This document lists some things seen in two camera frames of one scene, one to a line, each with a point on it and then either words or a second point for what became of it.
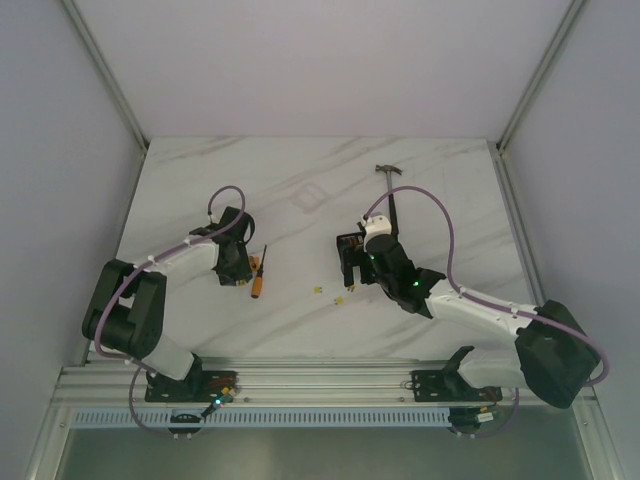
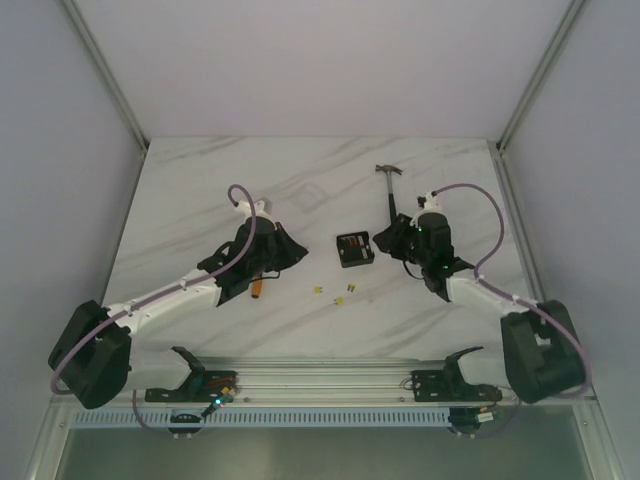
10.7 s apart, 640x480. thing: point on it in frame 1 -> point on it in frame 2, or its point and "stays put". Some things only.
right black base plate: (450, 385) stays put
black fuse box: (352, 251) stays put
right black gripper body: (383, 281) -> (401, 243)
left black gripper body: (228, 271) -> (279, 245)
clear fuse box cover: (310, 197) stays put
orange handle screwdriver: (258, 278) stays put
